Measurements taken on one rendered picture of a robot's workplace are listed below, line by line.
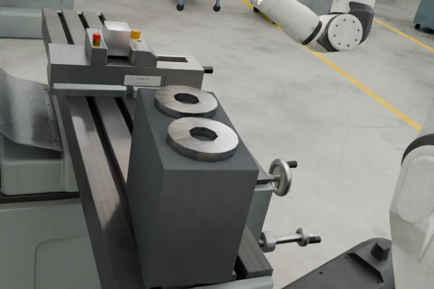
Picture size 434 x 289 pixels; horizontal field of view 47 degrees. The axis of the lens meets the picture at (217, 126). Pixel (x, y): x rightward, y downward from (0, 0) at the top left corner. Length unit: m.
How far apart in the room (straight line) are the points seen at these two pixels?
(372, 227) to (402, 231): 1.60
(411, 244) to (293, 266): 1.22
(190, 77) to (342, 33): 0.36
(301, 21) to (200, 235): 0.59
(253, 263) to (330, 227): 1.78
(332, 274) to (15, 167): 0.79
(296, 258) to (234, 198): 1.67
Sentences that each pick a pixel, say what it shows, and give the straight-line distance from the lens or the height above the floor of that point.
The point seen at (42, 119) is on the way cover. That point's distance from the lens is 1.18.
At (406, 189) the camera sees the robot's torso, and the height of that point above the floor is 0.97.
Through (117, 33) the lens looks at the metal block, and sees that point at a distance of 1.14.
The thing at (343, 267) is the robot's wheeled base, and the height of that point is 0.59.
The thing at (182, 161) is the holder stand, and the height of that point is 1.12.
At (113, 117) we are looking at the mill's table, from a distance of 1.06.
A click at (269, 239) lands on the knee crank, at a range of 1.45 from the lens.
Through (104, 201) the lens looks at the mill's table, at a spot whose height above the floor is 0.93.
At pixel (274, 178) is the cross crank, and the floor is 0.64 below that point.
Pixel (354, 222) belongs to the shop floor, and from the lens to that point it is 2.63.
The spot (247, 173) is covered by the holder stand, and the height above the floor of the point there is 1.11.
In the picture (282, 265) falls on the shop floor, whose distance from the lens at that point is 2.22.
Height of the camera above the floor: 1.43
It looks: 27 degrees down
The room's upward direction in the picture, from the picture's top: 12 degrees clockwise
